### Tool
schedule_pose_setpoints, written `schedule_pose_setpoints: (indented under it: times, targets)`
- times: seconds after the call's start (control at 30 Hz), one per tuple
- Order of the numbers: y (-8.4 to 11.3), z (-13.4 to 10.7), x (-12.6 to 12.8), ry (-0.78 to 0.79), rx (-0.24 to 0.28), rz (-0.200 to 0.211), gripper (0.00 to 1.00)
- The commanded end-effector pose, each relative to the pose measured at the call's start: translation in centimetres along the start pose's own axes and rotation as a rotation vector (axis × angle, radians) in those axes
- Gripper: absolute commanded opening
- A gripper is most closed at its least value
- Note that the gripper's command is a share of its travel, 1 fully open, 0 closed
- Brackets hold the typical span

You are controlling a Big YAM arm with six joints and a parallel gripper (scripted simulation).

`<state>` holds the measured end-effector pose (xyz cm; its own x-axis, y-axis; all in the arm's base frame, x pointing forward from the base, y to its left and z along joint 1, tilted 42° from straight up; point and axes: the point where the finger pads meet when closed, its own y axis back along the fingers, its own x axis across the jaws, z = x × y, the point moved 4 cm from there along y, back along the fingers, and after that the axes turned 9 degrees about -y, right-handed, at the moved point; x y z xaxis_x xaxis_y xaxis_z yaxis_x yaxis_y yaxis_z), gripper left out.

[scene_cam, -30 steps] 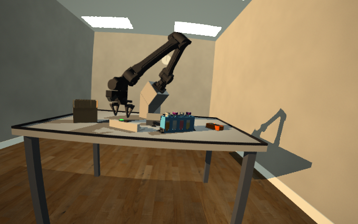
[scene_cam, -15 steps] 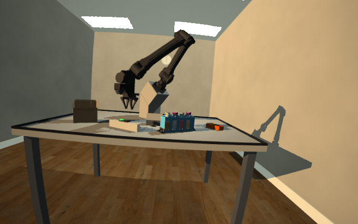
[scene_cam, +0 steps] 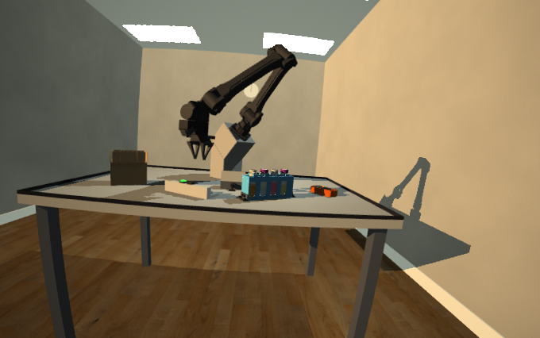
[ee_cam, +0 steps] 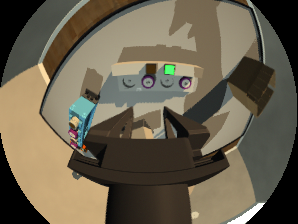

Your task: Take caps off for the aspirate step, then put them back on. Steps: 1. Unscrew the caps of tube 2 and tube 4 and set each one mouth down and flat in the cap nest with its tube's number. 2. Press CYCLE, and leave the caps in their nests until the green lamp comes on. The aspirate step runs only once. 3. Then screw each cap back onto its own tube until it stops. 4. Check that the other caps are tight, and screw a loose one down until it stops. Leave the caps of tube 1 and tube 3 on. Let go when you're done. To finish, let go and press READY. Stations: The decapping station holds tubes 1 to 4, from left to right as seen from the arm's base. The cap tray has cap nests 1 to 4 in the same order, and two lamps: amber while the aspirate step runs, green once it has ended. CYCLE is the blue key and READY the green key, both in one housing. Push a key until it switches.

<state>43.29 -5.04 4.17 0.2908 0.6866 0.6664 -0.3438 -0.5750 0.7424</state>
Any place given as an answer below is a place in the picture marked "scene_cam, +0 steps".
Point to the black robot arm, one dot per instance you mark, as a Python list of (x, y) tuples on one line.
[(215, 99)]

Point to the black table edge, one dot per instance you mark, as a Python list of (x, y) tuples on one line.
[(29, 191)]

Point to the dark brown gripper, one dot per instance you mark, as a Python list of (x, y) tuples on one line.
[(203, 143)]

